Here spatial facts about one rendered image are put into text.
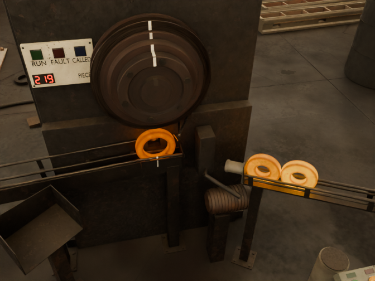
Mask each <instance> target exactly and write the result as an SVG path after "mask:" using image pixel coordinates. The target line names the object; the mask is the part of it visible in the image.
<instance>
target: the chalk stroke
mask: <svg viewBox="0 0 375 281"><path fill-rule="evenodd" d="M148 30H152V29H151V21H149V22H148ZM150 39H152V33H150ZM151 52H152V56H153V66H156V57H155V56H156V55H155V52H154V46H153V45H151Z"/></svg>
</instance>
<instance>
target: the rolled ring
mask: <svg viewBox="0 0 375 281"><path fill-rule="evenodd" d="M153 138H163V139H165V140H166V141H167V147H166V148H165V149H164V150H163V151H162V152H160V153H156V154H150V153H147V152H145V151H144V149H143V146H144V145H145V143H146V142H147V141H148V140H150V139H153ZM135 147H136V153H137V155H138V156H139V157H140V159H141V158H149V157H156V156H165V155H169V154H173V152H174V150H175V147H176V143H175V140H174V137H173V135H172V134H171V133H170V132H169V131H167V130H165V129H161V128H159V129H149V130H147V131H145V132H143V133H142V134H141V135H140V136H139V137H138V138H137V140H136V145H135Z"/></svg>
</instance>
